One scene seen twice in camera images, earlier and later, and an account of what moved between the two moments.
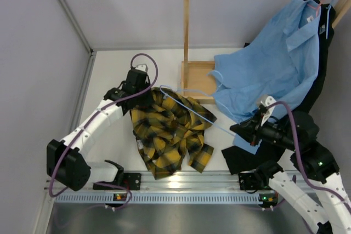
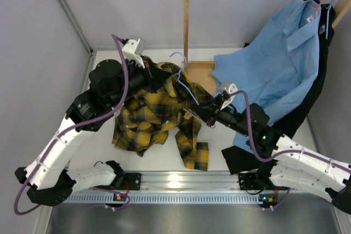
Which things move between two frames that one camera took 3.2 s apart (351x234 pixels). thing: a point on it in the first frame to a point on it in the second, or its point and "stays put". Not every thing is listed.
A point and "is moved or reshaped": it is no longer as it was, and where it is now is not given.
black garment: (239, 159) stays put
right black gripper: (250, 130) to (208, 109)
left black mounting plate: (129, 181) stays put
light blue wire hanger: (162, 87) to (179, 78)
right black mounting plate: (248, 181) stays put
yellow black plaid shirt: (168, 127) is moved or reshaped
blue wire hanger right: (328, 6) stays put
